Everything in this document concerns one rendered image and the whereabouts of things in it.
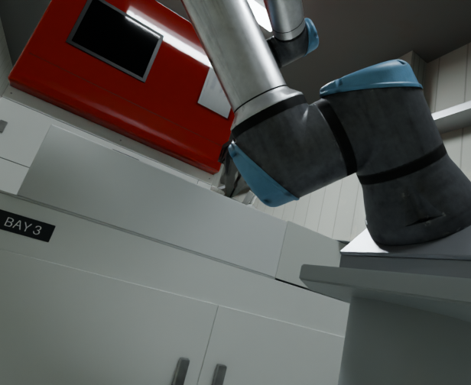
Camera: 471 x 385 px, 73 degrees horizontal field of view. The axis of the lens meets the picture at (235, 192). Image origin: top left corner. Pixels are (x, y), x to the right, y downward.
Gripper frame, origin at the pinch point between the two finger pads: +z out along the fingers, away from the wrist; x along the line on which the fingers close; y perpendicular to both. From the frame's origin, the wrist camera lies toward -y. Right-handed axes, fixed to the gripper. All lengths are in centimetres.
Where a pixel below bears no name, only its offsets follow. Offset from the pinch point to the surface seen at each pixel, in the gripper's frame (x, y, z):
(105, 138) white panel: 31, 58, -19
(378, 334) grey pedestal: -4.5, -41.5, 22.7
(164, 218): 14.9, -4.1, 12.4
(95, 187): 29.1, -4.2, 11.2
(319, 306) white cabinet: -29.8, -4.0, 20.3
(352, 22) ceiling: -107, 98, -211
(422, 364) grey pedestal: -6, -46, 24
